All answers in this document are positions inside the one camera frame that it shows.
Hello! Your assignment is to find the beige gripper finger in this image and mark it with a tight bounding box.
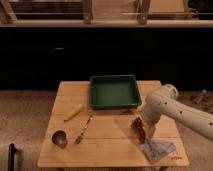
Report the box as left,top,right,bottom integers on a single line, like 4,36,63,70
147,126,156,138

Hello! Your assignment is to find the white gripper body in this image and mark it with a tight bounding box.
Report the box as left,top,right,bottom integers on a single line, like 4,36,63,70
141,105,162,127

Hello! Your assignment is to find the dark red grape bunch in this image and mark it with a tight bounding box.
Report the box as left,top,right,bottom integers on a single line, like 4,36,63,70
131,117,146,144

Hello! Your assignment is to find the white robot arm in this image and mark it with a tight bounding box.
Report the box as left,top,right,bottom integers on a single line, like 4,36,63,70
141,84,213,142

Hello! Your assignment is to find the green plastic tray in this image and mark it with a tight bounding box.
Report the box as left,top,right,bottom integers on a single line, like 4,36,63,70
89,75,142,110

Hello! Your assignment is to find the grey folded cloth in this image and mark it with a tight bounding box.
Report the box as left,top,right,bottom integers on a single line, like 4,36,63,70
143,138,176,164

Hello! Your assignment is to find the wooden folding table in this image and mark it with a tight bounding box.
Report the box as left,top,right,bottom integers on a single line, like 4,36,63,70
36,80,190,169

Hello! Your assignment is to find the yellow corn cob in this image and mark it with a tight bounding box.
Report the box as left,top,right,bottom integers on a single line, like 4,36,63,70
64,105,83,122

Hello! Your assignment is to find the small metal cup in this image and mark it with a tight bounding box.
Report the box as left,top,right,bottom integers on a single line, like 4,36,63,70
51,130,67,148

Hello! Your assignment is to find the black object on floor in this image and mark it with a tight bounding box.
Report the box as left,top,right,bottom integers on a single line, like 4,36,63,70
8,143,17,171

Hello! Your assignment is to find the wooden shelf rail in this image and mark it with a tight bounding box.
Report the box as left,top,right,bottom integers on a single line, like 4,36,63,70
0,0,213,28

